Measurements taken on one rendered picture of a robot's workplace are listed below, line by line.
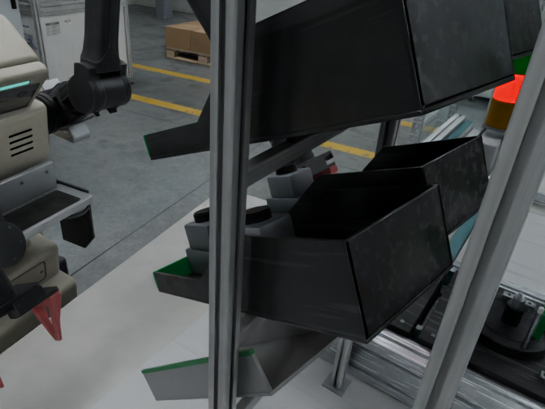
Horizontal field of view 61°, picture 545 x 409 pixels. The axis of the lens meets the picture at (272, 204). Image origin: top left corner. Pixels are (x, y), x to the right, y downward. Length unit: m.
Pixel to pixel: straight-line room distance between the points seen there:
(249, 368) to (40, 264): 0.80
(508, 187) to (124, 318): 0.85
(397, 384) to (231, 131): 0.65
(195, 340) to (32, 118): 0.54
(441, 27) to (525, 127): 0.08
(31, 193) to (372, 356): 0.73
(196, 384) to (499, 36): 0.44
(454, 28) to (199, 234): 0.33
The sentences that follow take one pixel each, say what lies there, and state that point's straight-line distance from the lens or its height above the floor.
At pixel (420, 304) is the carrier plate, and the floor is 0.97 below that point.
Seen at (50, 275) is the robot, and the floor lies 0.81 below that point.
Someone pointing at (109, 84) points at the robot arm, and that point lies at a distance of 1.03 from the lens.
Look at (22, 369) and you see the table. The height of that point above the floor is 0.86.
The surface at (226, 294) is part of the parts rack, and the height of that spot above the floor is 1.30.
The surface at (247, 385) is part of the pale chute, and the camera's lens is 0.47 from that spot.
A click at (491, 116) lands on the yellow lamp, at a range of 0.97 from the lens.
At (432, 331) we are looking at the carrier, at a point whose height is 0.97.
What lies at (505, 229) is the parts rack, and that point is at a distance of 0.25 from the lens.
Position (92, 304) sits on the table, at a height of 0.86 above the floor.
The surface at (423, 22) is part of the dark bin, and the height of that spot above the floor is 1.51.
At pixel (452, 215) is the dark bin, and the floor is 1.32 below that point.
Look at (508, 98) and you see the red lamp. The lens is 0.95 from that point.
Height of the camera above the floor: 1.54
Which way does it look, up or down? 30 degrees down
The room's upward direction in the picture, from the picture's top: 5 degrees clockwise
